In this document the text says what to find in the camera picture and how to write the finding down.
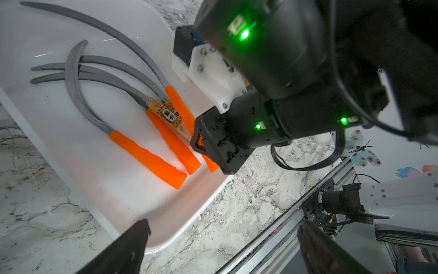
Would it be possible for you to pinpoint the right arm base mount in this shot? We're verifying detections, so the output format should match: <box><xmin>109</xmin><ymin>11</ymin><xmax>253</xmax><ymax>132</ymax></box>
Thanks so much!
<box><xmin>301</xmin><ymin>179</ymin><xmax>338</xmax><ymax>237</ymax></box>

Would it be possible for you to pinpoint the white plastic storage tray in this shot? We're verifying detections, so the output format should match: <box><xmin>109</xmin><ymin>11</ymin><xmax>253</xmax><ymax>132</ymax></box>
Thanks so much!
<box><xmin>1</xmin><ymin>1</ymin><xmax>233</xmax><ymax>255</ymax></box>

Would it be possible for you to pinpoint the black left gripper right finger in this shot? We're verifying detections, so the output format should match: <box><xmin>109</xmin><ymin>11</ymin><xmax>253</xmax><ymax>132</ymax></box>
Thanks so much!
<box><xmin>297</xmin><ymin>220</ymin><xmax>370</xmax><ymax>274</ymax></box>

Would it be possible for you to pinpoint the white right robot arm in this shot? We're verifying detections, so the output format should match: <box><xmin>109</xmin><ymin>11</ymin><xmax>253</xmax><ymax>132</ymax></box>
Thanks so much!
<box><xmin>190</xmin><ymin>1</ymin><xmax>438</xmax><ymax>175</ymax></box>

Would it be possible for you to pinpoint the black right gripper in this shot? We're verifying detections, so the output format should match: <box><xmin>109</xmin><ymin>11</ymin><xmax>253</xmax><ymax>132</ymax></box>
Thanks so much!
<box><xmin>190</xmin><ymin>82</ymin><xmax>372</xmax><ymax>175</ymax></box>

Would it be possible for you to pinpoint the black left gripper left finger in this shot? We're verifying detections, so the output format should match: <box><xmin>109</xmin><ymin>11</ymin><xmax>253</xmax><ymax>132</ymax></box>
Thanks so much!
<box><xmin>78</xmin><ymin>219</ymin><xmax>151</xmax><ymax>274</ymax></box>

